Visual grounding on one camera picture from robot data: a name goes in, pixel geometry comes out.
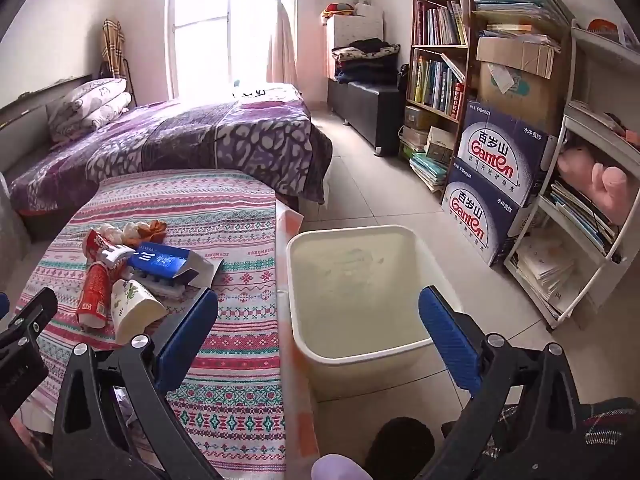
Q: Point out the leaning thin books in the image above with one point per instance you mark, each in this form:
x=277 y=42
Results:
x=580 y=215

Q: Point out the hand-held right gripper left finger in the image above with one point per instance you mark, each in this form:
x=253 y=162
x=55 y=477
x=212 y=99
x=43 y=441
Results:
x=187 y=332

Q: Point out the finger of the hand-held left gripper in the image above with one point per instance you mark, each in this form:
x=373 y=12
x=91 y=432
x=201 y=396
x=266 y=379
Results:
x=30 y=325
x=3 y=304

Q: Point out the blue cardboard box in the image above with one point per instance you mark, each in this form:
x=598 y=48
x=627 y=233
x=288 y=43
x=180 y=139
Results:
x=160 y=260

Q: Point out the red white wrapper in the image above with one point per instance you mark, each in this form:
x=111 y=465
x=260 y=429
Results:
x=100 y=245

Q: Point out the small white box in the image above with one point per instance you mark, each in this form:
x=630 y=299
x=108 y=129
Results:
x=441 y=144

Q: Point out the pink curtain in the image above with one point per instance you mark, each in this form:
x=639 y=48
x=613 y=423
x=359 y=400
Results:
x=285 y=35

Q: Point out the purple patterned blanket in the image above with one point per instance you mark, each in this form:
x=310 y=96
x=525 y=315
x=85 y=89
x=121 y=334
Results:
x=175 y=135

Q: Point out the row of colourful books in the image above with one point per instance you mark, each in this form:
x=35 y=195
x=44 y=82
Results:
x=435 y=85
x=440 y=25

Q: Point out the pink green patterned tablecloth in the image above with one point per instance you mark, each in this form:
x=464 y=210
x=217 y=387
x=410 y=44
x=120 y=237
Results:
x=240 y=310

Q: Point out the crumpled white tissue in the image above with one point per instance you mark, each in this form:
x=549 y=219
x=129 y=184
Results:
x=131 y=232

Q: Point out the pink plush toy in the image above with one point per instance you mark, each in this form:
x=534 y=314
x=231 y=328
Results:
x=600 y=180

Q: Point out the white patterned pillow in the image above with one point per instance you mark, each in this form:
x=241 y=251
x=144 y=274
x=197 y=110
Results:
x=85 y=117
x=95 y=92

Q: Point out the wooden bookshelf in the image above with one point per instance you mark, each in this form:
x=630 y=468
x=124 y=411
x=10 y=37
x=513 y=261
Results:
x=435 y=47

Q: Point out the white notched foam tray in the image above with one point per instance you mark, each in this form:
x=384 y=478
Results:
x=165 y=288

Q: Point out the black storage bench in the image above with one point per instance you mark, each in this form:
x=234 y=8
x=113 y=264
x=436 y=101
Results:
x=370 y=110

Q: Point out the blue white water carton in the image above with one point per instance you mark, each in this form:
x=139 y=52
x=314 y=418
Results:
x=475 y=215
x=500 y=150

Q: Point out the black sock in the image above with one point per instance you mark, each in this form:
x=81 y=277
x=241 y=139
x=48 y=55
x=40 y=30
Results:
x=400 y=447

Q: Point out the brown cardboard box green print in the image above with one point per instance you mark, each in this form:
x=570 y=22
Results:
x=525 y=105

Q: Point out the pile of books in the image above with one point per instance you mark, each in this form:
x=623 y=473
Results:
x=427 y=170

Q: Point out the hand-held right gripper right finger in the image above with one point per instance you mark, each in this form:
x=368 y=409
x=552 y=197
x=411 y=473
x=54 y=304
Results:
x=445 y=332

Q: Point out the stack of folded clothes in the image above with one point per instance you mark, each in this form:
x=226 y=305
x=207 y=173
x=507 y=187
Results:
x=365 y=65

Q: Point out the plain brown cardboard box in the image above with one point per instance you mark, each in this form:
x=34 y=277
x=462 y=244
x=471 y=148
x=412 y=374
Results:
x=515 y=55

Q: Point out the plaid hanging garment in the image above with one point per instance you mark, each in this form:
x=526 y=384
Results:
x=112 y=45

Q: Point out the white plastic bin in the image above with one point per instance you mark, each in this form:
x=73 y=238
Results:
x=350 y=285

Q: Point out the person's plaid trousers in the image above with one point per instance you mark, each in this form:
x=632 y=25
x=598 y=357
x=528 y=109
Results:
x=610 y=430

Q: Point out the white drawer cabinet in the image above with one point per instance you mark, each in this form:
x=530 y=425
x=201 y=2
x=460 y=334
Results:
x=355 y=27

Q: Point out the stack of papers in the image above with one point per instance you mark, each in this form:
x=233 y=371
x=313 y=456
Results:
x=545 y=275

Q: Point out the orange crumpled cloth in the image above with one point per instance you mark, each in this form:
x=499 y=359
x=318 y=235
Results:
x=152 y=230

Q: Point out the bright window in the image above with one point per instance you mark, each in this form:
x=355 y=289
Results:
x=200 y=10

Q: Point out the grey bed headboard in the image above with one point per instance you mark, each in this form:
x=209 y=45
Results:
x=25 y=130

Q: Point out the stack of blue folders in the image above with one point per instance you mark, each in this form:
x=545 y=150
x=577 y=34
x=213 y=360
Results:
x=520 y=5

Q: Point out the white paper cup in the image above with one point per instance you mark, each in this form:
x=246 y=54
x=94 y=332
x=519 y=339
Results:
x=135 y=310

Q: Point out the purple slipper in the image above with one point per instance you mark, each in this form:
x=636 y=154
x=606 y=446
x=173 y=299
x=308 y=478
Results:
x=340 y=470

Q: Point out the red snack packet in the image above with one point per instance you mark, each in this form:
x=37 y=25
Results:
x=95 y=290

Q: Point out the white shelf rack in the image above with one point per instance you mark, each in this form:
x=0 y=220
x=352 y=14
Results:
x=600 y=47

